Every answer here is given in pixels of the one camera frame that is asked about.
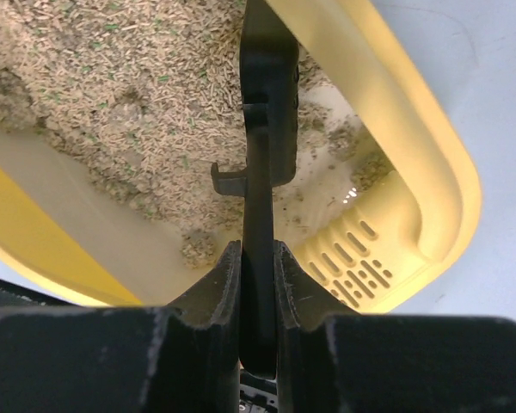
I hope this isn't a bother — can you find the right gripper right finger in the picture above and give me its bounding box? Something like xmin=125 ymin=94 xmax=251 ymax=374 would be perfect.
xmin=273 ymin=242 xmax=516 ymax=412

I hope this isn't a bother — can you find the beige cat litter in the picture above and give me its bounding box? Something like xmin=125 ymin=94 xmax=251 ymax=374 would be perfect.
xmin=0 ymin=1 xmax=393 ymax=268

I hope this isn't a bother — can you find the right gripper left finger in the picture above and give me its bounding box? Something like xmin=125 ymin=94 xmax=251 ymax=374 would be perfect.
xmin=0 ymin=242 xmax=241 ymax=412

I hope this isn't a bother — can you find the black slotted litter scoop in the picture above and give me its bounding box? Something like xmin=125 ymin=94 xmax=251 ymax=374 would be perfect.
xmin=211 ymin=1 xmax=299 ymax=379

